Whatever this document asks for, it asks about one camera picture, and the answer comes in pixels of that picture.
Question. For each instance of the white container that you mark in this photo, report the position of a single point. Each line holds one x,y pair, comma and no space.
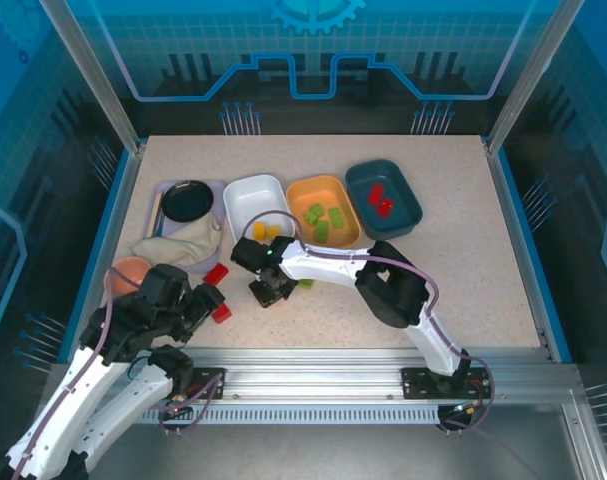
255,200

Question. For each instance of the lavender tray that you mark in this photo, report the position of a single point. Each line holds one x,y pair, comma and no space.
220,192

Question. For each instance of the long green lego brick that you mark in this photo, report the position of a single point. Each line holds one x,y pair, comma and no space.
336,217
321,231

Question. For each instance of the long red lego brick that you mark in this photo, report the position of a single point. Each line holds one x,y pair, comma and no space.
376,193

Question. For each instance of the teal container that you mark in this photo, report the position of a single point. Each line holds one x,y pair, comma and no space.
400,187

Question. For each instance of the pink cup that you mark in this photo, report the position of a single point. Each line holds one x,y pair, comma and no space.
128,272

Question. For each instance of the beige cloth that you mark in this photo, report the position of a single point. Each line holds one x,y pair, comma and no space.
183,242

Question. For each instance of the black mount plate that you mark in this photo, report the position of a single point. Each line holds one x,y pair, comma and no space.
418,382
210,385

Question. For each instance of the aluminium frame post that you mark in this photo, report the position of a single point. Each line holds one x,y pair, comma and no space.
88,75
533,75

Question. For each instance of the small green lego brick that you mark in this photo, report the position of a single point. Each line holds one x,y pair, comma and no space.
311,218
306,283
317,210

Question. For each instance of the yellow lego brick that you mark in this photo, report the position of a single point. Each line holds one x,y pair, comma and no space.
272,231
259,230

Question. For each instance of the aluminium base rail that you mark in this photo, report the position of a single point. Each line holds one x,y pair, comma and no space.
308,375

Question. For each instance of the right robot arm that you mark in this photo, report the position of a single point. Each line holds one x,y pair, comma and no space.
328,265

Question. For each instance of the orange container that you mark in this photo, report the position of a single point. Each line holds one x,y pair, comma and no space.
328,192

